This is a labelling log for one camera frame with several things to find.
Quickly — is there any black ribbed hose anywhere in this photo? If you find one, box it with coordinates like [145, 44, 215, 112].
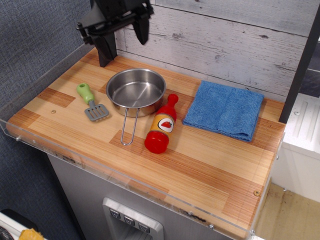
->
[0, 226, 18, 240]

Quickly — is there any black frame post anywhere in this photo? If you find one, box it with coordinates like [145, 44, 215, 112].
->
[89, 0, 118, 68]
[278, 6, 320, 124]

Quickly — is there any black left frame post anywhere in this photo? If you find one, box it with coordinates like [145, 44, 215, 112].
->
[89, 0, 118, 68]

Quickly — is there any black right frame post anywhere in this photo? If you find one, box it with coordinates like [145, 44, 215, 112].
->
[278, 6, 320, 124]

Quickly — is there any blue folded cloth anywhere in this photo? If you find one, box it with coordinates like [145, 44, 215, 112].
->
[182, 80, 264, 142]

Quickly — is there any yellow object bottom left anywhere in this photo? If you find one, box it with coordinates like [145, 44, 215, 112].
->
[18, 228, 44, 240]

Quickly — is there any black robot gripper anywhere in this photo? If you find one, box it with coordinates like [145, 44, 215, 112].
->
[76, 0, 154, 62]

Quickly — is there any white toy sink unit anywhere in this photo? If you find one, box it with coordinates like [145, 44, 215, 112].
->
[271, 93, 320, 202]

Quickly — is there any green handled grey spatula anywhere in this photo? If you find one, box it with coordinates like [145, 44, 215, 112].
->
[76, 83, 109, 122]

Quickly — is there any silver dispenser button panel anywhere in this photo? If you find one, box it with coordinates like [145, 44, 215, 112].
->
[102, 197, 165, 240]

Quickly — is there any grey toy fridge cabinet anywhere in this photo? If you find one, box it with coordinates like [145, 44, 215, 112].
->
[48, 155, 227, 240]

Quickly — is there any red toy ketchup bottle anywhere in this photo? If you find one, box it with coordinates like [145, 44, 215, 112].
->
[144, 93, 179, 154]

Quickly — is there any clear acrylic table guard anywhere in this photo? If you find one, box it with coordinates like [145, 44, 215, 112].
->
[5, 46, 285, 240]

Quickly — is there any stainless steel pan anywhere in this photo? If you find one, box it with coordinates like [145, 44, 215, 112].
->
[105, 68, 167, 146]

